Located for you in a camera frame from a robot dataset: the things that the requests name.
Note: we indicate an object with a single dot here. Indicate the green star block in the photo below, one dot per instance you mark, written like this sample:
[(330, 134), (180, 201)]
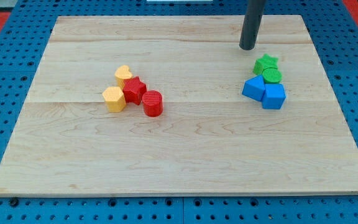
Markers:
[(265, 62)]

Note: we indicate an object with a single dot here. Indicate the red cylinder block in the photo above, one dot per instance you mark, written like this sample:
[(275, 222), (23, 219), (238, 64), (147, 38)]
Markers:
[(152, 103)]

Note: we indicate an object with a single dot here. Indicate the yellow hexagon block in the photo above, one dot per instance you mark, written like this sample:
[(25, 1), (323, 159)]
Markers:
[(114, 99)]

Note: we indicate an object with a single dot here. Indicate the green cylinder block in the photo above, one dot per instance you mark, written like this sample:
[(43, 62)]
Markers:
[(272, 76)]

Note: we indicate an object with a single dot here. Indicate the wooden board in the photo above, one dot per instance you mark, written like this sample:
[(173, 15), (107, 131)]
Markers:
[(210, 139)]

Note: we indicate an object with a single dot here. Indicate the blue cube block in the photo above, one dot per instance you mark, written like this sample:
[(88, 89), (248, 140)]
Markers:
[(274, 96)]

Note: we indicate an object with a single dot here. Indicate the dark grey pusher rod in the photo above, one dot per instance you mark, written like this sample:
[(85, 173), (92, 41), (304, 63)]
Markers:
[(251, 24)]

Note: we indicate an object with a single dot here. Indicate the blue triangle block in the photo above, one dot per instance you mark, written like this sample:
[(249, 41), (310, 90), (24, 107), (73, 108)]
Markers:
[(254, 88)]

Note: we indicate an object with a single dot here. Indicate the red star block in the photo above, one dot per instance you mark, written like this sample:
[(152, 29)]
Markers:
[(133, 90)]

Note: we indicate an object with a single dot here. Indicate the yellow heart block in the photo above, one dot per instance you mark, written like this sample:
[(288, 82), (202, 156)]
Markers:
[(121, 74)]

